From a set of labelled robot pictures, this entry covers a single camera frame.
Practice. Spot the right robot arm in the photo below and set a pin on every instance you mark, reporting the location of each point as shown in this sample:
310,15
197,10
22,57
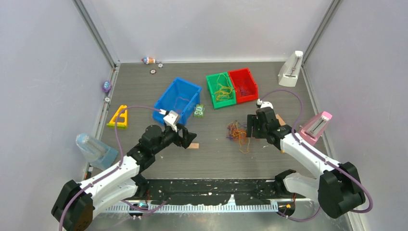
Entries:
335,186

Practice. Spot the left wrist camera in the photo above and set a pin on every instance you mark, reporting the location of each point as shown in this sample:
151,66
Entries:
170,118

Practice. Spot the red plastic bin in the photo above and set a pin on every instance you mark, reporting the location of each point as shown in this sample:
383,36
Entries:
245,87

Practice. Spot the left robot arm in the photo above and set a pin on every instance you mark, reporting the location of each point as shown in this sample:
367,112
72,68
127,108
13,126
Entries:
78,203

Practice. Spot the blue plastic bin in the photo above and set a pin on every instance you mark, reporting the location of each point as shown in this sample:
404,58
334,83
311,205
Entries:
182,97

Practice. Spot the purple round toy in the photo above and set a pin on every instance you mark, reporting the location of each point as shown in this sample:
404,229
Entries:
106,87

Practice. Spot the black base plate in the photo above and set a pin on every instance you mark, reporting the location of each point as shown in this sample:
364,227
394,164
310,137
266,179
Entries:
211,191

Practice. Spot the wooden block centre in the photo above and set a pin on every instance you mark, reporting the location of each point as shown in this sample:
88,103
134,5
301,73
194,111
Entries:
193,146

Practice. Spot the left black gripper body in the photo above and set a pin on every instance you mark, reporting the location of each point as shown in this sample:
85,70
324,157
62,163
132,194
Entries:
169,136

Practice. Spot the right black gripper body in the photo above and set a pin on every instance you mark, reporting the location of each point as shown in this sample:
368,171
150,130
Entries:
263,130

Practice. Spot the green owl tile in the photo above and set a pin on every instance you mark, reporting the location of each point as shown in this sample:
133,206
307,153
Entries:
199,111

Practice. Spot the green plastic bin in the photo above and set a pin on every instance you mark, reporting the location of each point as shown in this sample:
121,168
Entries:
221,90

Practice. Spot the pink metronome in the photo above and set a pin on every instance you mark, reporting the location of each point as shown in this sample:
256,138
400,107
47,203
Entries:
313,129

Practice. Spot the yellow triangle toy left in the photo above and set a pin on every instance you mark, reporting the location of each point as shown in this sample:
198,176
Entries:
120,118

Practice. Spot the small figurine toy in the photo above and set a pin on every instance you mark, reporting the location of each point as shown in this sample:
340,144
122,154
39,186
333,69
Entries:
148,60

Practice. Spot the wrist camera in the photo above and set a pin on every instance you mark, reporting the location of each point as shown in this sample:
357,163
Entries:
263,104
170,118

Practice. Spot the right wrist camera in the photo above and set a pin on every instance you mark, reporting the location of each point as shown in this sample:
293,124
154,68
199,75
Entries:
263,104

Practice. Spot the wooden block right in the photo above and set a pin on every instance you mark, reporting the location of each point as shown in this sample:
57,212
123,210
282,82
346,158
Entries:
280,120

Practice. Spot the clear plastic bottle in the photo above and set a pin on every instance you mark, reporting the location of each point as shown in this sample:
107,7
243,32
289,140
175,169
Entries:
97,153

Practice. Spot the white metronome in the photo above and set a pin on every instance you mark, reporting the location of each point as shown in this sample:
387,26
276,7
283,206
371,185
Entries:
288,74

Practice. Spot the wooden block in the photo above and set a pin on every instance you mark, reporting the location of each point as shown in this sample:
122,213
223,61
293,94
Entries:
193,146
280,120

